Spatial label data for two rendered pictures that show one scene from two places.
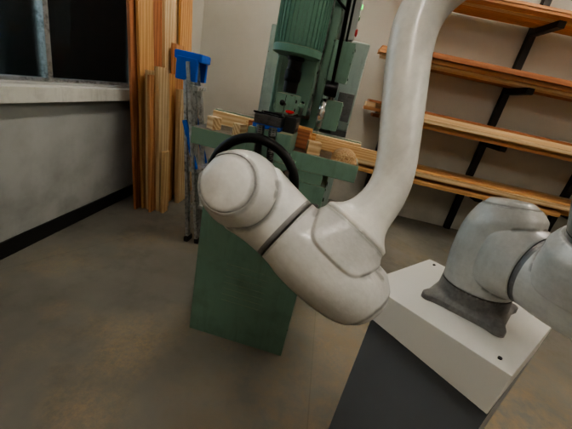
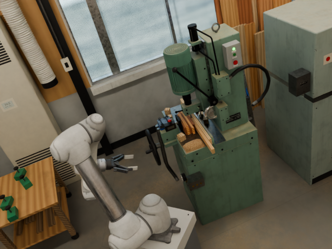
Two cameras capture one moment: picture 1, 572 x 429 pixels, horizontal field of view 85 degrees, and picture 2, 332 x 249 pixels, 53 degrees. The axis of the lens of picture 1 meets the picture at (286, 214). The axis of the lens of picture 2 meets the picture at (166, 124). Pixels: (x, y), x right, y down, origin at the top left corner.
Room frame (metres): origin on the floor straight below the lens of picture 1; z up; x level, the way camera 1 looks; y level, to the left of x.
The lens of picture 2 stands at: (0.57, -1.82, 2.38)
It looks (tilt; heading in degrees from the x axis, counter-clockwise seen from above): 35 degrees down; 76
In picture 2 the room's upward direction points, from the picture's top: 16 degrees counter-clockwise
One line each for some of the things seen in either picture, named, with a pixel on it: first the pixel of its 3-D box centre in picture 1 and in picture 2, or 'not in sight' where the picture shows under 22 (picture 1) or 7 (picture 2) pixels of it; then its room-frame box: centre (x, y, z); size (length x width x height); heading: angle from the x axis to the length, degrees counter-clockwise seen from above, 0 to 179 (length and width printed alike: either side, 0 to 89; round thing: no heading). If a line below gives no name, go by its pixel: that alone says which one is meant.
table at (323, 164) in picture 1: (275, 151); (180, 131); (1.13, 0.09, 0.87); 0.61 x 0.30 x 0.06; 84
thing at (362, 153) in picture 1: (312, 141); (198, 129); (1.22, -0.04, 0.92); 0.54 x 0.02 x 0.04; 84
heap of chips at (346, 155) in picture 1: (345, 153); (193, 144); (1.12, -0.16, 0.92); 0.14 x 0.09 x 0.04; 174
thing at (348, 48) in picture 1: (341, 63); (221, 84); (1.43, -0.09, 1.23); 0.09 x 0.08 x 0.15; 174
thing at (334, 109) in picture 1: (329, 115); (221, 111); (1.40, -0.09, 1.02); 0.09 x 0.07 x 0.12; 84
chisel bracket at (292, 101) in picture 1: (288, 105); (191, 107); (1.25, 0.08, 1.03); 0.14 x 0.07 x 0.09; 174
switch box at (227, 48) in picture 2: (350, 20); (232, 55); (1.54, -0.09, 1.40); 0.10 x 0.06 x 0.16; 174
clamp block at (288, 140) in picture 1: (271, 142); (168, 130); (1.04, 0.10, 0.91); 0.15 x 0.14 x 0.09; 84
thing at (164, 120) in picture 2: (277, 120); (166, 123); (1.04, 0.09, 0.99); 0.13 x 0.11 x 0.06; 84
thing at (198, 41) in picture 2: not in sight; (194, 37); (1.37, 0.07, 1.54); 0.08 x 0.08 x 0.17; 84
